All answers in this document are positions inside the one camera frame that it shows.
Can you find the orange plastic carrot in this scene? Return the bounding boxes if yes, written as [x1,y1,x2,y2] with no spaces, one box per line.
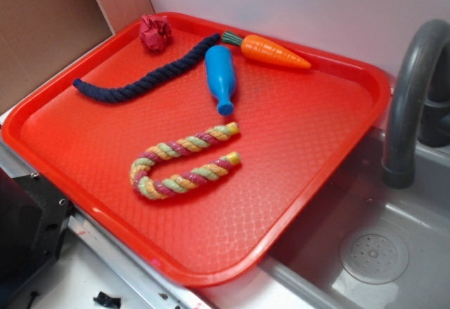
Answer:
[221,30,311,70]

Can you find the brown cardboard panel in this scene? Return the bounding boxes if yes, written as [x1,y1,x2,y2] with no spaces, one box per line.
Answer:
[1,0,154,113]

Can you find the small black clip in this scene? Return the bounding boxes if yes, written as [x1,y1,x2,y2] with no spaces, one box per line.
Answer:
[93,291,122,309]

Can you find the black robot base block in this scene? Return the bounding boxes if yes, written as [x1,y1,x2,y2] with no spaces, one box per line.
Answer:
[1,171,72,308]

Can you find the dark blue rope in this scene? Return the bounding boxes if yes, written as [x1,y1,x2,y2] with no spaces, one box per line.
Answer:
[72,32,221,104]

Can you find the crumpled red paper ball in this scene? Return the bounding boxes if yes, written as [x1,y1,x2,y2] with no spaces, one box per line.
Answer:
[139,15,172,51]

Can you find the grey toy sink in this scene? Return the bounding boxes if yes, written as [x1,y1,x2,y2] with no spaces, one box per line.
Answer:
[204,122,449,308]

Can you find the grey toy faucet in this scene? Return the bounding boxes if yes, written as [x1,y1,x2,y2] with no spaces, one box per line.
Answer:
[382,19,449,189]

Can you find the multicolour twisted rope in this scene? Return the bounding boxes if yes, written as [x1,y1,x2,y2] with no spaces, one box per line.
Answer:
[129,121,242,201]

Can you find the red plastic tray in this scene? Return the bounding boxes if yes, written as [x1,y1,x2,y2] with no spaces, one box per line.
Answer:
[1,13,391,287]

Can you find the blue plastic bottle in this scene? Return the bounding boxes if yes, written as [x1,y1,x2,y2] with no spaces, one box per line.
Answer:
[205,45,237,116]

